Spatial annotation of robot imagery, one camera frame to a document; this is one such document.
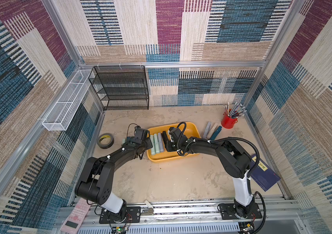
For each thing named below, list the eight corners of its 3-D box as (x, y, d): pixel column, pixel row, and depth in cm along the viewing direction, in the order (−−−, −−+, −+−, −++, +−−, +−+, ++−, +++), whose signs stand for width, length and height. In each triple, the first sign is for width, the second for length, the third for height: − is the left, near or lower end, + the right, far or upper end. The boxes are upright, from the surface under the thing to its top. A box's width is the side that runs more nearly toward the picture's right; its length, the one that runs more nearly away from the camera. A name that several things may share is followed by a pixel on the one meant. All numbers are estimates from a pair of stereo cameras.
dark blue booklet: (265, 191, 83) (268, 190, 80) (239, 164, 93) (241, 162, 91) (280, 179, 87) (283, 178, 84) (253, 154, 97) (256, 152, 95)
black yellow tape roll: (95, 148, 100) (94, 147, 98) (100, 135, 107) (99, 133, 105) (111, 148, 100) (110, 147, 98) (115, 135, 107) (114, 133, 105)
